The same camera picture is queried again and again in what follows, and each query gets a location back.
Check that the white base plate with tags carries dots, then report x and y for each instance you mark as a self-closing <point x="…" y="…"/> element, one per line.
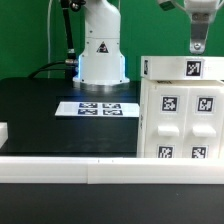
<point x="97" y="109"/>

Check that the small white block with tag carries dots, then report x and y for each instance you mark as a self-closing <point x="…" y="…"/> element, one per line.
<point x="167" y="68"/>

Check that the white cabinet body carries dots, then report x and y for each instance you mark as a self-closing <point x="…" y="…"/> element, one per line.
<point x="146" y="87"/>

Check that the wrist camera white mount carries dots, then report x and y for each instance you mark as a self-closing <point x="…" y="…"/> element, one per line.
<point x="167" y="5"/>

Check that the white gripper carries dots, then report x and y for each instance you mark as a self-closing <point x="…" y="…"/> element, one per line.
<point x="199" y="22"/>

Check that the white cabinet door panel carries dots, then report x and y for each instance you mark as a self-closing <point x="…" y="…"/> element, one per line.
<point x="204" y="121"/>
<point x="166" y="119"/>

